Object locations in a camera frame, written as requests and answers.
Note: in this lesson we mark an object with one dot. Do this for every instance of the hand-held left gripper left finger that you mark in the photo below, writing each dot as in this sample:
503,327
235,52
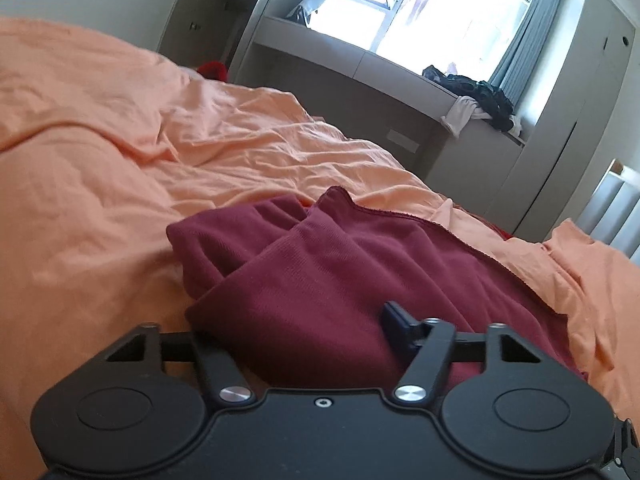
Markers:
210,360

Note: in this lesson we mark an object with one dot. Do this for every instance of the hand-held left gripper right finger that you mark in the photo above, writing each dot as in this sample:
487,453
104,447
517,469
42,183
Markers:
397,327

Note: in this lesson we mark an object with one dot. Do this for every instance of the maroon long-sleeve shirt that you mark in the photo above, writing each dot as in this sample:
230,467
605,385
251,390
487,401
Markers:
325,285

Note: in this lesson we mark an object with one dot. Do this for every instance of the dark clothes pile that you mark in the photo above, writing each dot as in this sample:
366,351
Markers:
480,92

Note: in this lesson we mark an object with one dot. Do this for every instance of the orange duvet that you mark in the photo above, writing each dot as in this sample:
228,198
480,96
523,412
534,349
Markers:
100,185

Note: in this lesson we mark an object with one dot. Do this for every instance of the white cloth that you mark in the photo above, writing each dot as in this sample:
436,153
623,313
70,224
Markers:
462,112

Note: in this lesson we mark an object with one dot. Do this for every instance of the grey padded headboard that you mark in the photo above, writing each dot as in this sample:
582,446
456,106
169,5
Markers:
612,205

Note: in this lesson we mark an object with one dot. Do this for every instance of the grey window bench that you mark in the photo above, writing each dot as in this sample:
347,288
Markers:
350,65

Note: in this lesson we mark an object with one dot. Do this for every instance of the tall closed grey wardrobe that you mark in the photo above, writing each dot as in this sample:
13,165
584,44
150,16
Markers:
580,110

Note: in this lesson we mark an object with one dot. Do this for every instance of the red fluffy object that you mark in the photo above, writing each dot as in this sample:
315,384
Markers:
212,70

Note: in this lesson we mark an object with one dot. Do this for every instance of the window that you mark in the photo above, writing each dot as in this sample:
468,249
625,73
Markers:
475,20

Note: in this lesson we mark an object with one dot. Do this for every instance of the open grey wardrobe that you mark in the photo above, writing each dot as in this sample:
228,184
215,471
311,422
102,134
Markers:
210,15

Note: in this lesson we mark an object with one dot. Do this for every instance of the white wall socket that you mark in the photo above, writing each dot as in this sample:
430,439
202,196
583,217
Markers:
403,141

